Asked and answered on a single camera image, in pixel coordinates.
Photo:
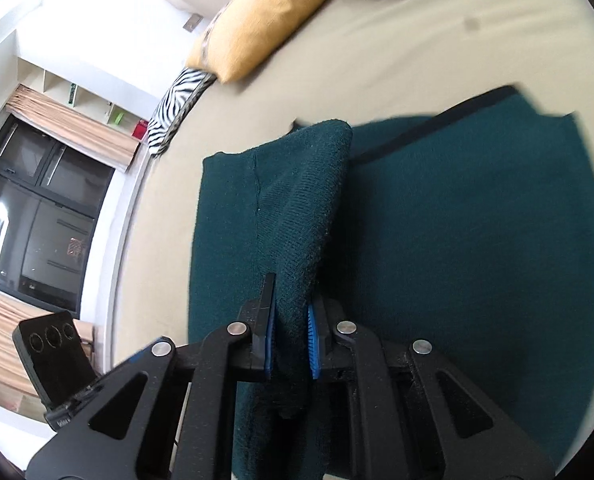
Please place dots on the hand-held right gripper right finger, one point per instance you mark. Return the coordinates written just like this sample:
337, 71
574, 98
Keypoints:
313, 340

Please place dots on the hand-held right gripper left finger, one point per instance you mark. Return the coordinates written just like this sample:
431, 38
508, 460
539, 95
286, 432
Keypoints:
266, 330

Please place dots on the dark green sweater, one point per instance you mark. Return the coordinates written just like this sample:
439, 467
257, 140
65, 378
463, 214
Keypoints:
452, 235

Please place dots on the dark window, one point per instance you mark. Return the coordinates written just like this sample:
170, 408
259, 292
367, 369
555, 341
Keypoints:
37, 220

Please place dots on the white window ledge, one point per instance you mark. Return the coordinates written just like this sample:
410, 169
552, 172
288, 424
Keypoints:
122, 220

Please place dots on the red box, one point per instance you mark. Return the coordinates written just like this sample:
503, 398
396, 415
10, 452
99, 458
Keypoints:
139, 129

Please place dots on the zebra striped pillow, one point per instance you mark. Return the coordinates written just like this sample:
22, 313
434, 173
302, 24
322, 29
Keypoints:
172, 105

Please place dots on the green container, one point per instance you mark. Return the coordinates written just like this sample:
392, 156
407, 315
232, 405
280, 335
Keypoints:
118, 119

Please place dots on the bed with beige sheet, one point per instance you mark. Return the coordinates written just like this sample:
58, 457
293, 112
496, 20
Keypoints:
402, 45

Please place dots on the yellow pillow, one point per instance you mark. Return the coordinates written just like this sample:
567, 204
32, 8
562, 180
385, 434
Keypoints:
267, 20

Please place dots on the white wall shelf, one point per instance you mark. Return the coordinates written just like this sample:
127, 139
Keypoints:
52, 80

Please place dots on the wall switch panel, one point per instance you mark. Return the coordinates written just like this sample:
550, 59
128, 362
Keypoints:
193, 22

